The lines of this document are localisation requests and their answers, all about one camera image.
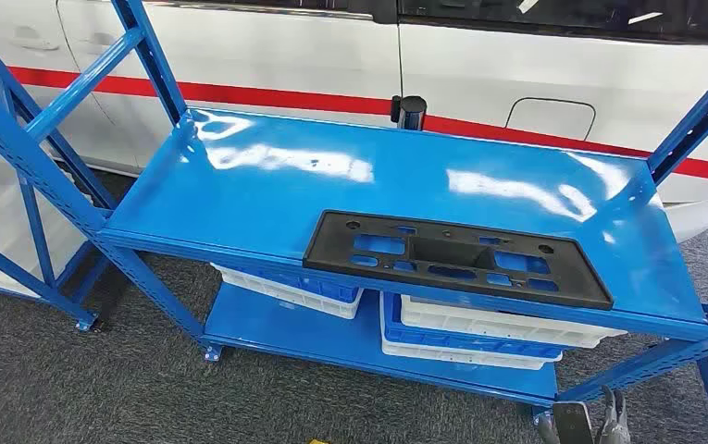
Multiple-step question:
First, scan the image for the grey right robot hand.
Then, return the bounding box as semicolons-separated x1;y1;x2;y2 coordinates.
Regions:
597;386;632;444

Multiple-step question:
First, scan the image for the black plastic plate bracket part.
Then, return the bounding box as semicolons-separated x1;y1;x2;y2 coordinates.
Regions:
302;210;615;312

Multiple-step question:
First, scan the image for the white car with red stripe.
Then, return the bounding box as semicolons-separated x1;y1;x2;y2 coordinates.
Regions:
0;0;708;243

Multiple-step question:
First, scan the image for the black cylindrical post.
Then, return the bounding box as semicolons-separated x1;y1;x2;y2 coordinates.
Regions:
390;94;429;131

